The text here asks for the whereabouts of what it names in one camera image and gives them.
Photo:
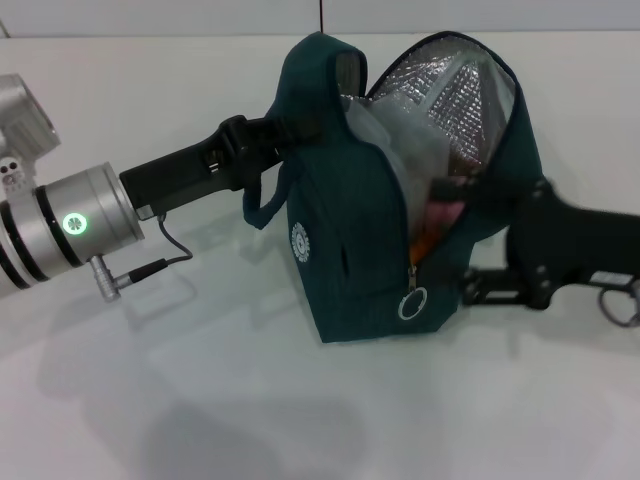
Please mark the pink peach toy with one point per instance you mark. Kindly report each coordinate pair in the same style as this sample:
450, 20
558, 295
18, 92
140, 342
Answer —
445, 212

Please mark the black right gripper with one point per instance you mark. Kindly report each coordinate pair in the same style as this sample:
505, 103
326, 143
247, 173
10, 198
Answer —
575, 245

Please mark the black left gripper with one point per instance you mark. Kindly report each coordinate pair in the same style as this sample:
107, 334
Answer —
190, 172

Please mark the clear blue-rimmed food container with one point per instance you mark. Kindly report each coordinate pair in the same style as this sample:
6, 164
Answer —
400, 145

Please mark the yellow banana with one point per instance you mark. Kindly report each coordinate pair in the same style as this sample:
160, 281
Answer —
419, 247

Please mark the dark teal insulated lunch bag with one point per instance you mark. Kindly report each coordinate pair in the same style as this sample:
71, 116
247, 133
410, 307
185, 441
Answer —
350, 250

